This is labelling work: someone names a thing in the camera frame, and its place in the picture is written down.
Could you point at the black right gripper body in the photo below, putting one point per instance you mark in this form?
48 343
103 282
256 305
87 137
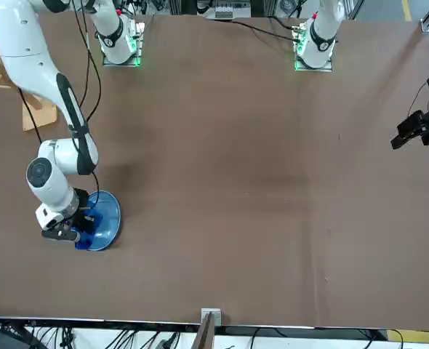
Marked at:
80 201

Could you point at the blue cloth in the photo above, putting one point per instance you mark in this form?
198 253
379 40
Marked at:
83 241

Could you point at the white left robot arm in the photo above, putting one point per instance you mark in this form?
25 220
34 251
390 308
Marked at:
320 36

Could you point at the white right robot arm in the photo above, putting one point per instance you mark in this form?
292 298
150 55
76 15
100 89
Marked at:
22 43

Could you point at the light blue plastic plate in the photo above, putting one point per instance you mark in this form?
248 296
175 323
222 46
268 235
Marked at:
109 214

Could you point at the wooden cup rack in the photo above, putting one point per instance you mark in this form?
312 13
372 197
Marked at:
41 116

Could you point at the black power supply box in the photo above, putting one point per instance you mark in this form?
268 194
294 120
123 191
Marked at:
7 340

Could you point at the black plug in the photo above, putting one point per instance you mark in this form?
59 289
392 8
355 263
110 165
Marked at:
167 341

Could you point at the grey power strip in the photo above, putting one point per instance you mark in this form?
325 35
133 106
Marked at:
224 12

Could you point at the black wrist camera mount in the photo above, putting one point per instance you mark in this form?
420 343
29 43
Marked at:
60 234

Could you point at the aluminium camera post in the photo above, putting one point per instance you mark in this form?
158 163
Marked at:
211 316

